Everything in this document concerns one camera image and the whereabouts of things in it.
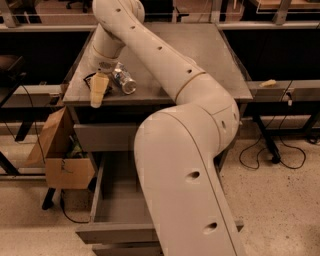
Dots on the grey side table right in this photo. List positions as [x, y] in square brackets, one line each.
[287, 99]

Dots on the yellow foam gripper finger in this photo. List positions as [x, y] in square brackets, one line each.
[99, 84]

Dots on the small yellow foam piece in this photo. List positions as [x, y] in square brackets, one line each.
[268, 83]

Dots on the grey side table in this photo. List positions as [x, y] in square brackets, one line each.
[287, 99]
[12, 80]

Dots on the brown cardboard box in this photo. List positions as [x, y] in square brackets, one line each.
[53, 152]

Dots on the grey open middle drawer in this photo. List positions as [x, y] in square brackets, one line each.
[119, 210]

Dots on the grey side table left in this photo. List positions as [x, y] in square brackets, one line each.
[12, 80]

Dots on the clear plastic water bottle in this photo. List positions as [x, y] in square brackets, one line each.
[123, 79]

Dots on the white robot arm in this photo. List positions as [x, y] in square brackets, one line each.
[174, 148]

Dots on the dark rxbar chocolate wrapper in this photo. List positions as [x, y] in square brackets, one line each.
[87, 81]

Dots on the black office chair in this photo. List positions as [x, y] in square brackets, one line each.
[84, 5]

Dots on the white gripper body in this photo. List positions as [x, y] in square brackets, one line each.
[104, 62]

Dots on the grey drawer cabinet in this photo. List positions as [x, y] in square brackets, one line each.
[202, 44]

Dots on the grey top drawer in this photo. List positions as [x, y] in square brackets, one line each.
[106, 137]

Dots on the grey bottom drawer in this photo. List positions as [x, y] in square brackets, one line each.
[128, 249]

